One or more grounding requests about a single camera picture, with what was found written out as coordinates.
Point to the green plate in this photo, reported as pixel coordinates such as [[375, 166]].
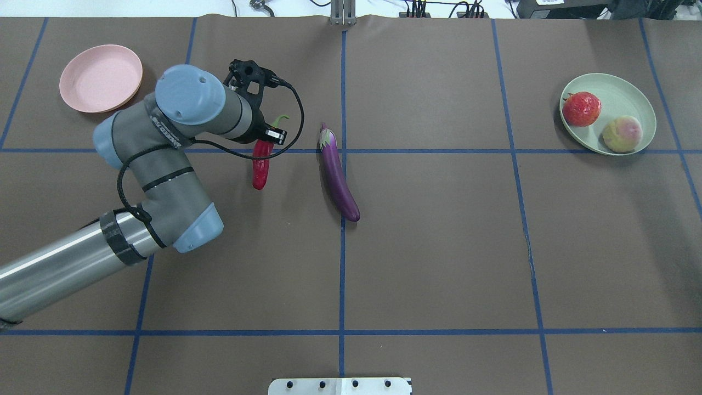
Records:
[[619, 98]]

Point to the yellow-pink peach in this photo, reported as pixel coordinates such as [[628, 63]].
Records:
[[623, 134]]

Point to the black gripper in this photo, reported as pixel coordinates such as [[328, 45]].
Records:
[[259, 125]]

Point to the purple eggplant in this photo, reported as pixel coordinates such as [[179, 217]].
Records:
[[334, 176]]

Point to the aluminium frame post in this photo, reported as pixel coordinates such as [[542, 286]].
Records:
[[343, 12]]

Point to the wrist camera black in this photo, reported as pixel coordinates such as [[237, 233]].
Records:
[[249, 80]]

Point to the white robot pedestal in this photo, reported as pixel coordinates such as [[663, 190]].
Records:
[[341, 385]]

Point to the pink plate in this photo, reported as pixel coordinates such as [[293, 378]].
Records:
[[101, 79]]

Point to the red chili pepper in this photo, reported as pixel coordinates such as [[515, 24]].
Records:
[[260, 168]]

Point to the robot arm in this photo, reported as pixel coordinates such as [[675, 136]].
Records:
[[163, 202]]

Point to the brown paper table cover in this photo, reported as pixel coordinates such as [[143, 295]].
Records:
[[494, 253]]

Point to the red-yellow pomegranate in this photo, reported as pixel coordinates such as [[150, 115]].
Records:
[[581, 109]]

